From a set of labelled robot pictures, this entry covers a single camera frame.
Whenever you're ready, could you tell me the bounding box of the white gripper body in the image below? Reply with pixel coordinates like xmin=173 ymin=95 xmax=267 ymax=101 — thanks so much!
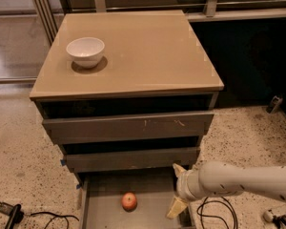
xmin=176 ymin=170 xmax=204 ymax=202

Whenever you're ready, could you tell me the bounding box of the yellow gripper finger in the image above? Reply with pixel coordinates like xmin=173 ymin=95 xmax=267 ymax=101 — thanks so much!
xmin=173 ymin=163 xmax=187 ymax=177
xmin=166 ymin=196 xmax=188 ymax=219

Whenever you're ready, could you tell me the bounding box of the red apple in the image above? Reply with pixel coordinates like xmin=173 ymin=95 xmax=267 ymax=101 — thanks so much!
xmin=121 ymin=192 xmax=137 ymax=212

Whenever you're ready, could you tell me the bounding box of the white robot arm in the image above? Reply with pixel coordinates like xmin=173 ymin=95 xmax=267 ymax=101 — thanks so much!
xmin=166 ymin=161 xmax=286 ymax=219

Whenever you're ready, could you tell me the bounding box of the grey middle drawer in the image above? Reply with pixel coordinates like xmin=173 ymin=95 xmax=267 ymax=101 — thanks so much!
xmin=64 ymin=147 xmax=200 ymax=173

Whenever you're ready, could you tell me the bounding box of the grey drawer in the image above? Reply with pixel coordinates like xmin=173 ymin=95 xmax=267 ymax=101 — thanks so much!
xmin=42 ymin=112 xmax=214 ymax=144
xmin=64 ymin=147 xmax=200 ymax=173
xmin=80 ymin=168 xmax=195 ymax=229

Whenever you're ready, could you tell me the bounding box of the grey bottom drawer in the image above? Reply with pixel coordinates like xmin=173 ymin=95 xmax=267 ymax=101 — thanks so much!
xmin=80 ymin=168 xmax=195 ymax=229

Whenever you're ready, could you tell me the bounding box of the grey drawer cabinet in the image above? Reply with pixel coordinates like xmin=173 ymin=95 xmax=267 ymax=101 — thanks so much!
xmin=29 ymin=10 xmax=225 ymax=229

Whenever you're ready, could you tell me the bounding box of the grey top drawer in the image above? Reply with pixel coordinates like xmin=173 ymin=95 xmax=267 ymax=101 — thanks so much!
xmin=42 ymin=112 xmax=214 ymax=144

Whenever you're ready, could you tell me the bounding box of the white power strip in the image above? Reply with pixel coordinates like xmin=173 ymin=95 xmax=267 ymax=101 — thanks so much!
xmin=263 ymin=207 xmax=286 ymax=222

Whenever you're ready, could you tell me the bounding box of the small grey floor device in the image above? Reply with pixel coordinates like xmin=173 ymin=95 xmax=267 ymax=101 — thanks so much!
xmin=266 ymin=95 xmax=283 ymax=114

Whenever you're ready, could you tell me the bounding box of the white ceramic bowl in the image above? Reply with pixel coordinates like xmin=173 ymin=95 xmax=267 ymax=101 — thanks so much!
xmin=66 ymin=37 xmax=105 ymax=69

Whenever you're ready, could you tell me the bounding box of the black power adapter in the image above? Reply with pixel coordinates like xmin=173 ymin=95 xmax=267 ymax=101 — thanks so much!
xmin=0 ymin=202 xmax=24 ymax=229

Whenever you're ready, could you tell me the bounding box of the black coiled cable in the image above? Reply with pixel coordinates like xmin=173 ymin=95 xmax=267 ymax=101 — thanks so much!
xmin=195 ymin=196 xmax=238 ymax=229

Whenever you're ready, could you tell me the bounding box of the black cable on left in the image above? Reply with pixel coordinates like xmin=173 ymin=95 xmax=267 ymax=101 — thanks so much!
xmin=22 ymin=211 xmax=80 ymax=229

